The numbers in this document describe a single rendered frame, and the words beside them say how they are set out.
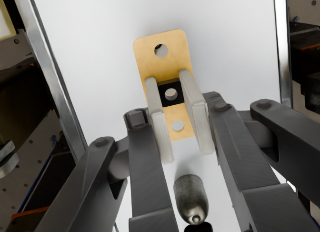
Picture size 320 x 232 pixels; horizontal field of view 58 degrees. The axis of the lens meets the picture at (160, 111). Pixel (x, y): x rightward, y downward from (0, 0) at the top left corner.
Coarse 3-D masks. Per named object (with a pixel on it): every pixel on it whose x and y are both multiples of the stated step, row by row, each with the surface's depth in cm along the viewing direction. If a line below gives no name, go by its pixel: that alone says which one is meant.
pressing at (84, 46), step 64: (64, 0) 23; (128, 0) 24; (192, 0) 24; (256, 0) 24; (64, 64) 25; (128, 64) 26; (192, 64) 26; (256, 64) 26; (64, 128) 27; (128, 192) 31
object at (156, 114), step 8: (152, 80) 20; (152, 88) 18; (152, 96) 17; (152, 104) 15; (160, 104) 15; (152, 112) 14; (160, 112) 14; (152, 120) 14; (160, 120) 14; (152, 128) 14; (160, 128) 14; (160, 136) 15; (168, 136) 15; (160, 144) 15; (168, 144) 15; (160, 152) 15; (168, 152) 15; (168, 160) 15
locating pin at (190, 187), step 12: (180, 180) 30; (192, 180) 29; (180, 192) 28; (192, 192) 27; (204, 192) 28; (180, 204) 27; (192, 204) 26; (204, 204) 27; (180, 216) 27; (192, 216) 26; (204, 216) 26
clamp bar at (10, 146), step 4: (4, 144) 22; (8, 144) 22; (12, 144) 22; (0, 148) 21; (4, 148) 22; (8, 148) 22; (12, 148) 22; (0, 152) 21; (4, 152) 22; (8, 152) 22; (0, 156) 21; (4, 156) 21; (0, 160) 21
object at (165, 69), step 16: (160, 32) 20; (176, 32) 20; (144, 48) 20; (176, 48) 20; (144, 64) 21; (160, 64) 21; (176, 64) 21; (144, 80) 21; (160, 80) 21; (176, 80) 21; (160, 96) 21; (176, 96) 21; (176, 112) 22
